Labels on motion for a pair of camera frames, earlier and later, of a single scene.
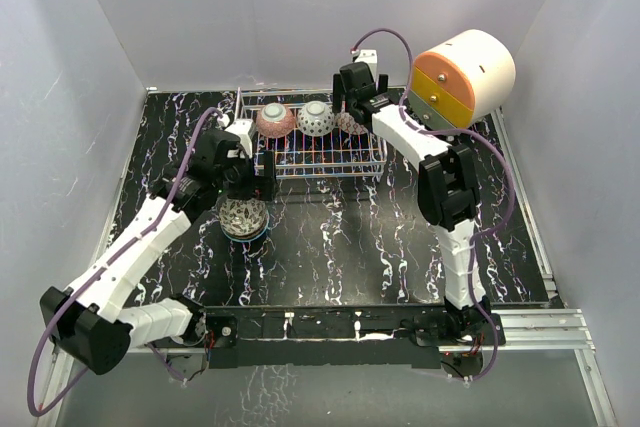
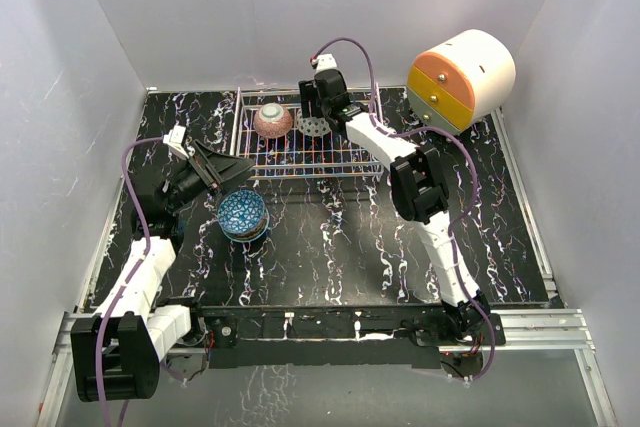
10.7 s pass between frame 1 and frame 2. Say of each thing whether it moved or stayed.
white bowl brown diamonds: stayed
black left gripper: moved
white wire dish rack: stayed
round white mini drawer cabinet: stayed
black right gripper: moved
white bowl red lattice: moved
